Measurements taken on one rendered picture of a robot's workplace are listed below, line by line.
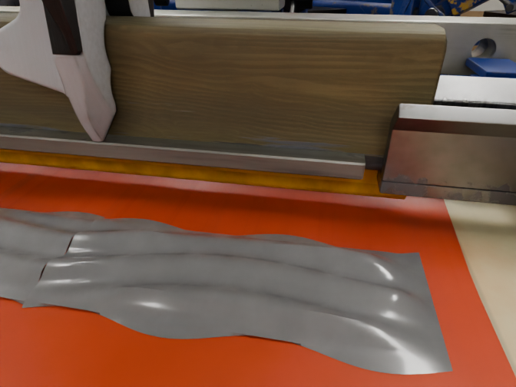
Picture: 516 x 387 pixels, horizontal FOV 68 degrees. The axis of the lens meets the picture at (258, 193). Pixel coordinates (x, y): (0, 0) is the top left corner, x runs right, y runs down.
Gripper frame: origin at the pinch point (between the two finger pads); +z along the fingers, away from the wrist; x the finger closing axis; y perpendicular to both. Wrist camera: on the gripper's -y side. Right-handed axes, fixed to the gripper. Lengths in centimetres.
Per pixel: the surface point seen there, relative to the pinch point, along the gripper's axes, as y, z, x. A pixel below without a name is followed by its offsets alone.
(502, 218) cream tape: -23.5, 5.3, 0.5
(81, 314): -2.7, 5.3, 11.8
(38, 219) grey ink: 3.5, 4.9, 6.1
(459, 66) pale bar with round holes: -25.3, 0.8, -20.6
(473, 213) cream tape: -21.9, 5.3, 0.3
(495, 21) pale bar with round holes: -27.6, -3.3, -21.1
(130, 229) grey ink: -2.2, 5.0, 5.9
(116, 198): 0.5, 5.3, 2.6
